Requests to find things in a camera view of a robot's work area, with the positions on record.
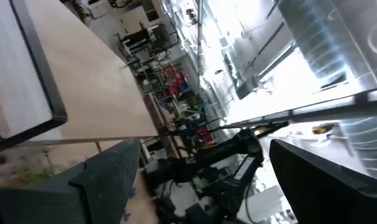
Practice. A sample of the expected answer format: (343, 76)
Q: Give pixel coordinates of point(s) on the green leaf stem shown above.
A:
(2, 169)

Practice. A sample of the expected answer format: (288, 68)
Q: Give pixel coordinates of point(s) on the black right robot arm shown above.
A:
(219, 152)

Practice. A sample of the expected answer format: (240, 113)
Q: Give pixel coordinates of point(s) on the black diagonal frame strut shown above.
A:
(347, 110)

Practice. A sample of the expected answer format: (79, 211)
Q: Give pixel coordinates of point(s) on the wooden shelf with black frame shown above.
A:
(92, 77)

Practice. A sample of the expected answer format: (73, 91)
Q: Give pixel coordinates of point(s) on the storage rack with coloured bins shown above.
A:
(176, 84)

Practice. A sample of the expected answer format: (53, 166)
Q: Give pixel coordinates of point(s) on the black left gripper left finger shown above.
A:
(82, 193)

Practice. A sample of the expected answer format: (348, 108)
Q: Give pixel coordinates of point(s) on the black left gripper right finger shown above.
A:
(325, 193)

